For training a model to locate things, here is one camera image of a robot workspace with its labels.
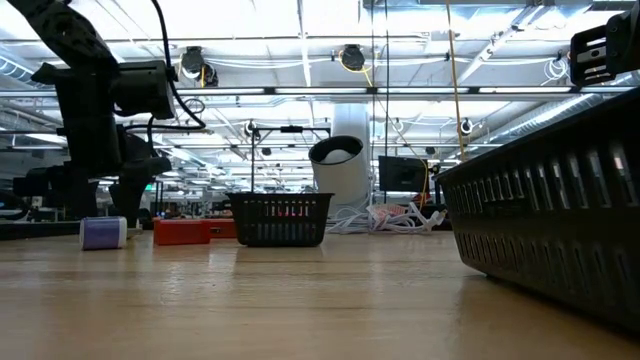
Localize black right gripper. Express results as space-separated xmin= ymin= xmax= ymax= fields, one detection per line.
xmin=569 ymin=8 xmax=640 ymax=87

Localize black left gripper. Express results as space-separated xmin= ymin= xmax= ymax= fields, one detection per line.
xmin=30 ymin=62 xmax=174 ymax=230

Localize red stapler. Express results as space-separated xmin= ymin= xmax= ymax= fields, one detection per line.
xmin=152 ymin=218 xmax=212 ymax=247

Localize purple white cylindrical container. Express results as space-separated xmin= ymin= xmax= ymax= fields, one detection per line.
xmin=78 ymin=215 xmax=129 ymax=251

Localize dark background monitor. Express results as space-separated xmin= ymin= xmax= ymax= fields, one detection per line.
xmin=12 ymin=174 xmax=51 ymax=199

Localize black slotted plastic basket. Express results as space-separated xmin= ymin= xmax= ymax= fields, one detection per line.
xmin=225 ymin=192 xmax=335 ymax=248
xmin=433 ymin=87 xmax=640 ymax=334

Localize black monitor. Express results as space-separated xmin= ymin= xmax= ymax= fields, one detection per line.
xmin=377 ymin=155 xmax=430 ymax=193

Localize long ceiling light bar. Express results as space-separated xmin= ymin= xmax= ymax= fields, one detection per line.
xmin=175 ymin=85 xmax=636 ymax=97

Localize white cylinder with black rim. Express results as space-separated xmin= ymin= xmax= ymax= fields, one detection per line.
xmin=308 ymin=134 xmax=372 ymax=207

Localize white round column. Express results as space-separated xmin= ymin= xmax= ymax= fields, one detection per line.
xmin=331 ymin=102 xmax=372 ymax=151

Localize silver ventilation duct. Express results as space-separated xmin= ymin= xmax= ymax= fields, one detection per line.
xmin=487 ymin=69 xmax=640 ymax=146

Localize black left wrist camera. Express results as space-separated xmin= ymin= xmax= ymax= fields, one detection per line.
xmin=112 ymin=59 xmax=177 ymax=121

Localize long yellow hanging cord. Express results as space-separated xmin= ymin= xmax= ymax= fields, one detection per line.
xmin=444 ymin=0 xmax=467 ymax=162

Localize black ceiling cord reel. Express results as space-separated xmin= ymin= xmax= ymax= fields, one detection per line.
xmin=341 ymin=43 xmax=366 ymax=72
xmin=178 ymin=45 xmax=220 ymax=89

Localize thin black hanging cable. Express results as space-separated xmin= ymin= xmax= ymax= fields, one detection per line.
xmin=383 ymin=0 xmax=391 ymax=204
xmin=369 ymin=0 xmax=376 ymax=204

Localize short yellow hanging cord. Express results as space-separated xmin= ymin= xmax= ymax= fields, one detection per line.
xmin=418 ymin=158 xmax=431 ymax=209

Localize white cable bundle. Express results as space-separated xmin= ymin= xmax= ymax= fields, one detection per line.
xmin=327 ymin=201 xmax=449 ymax=236

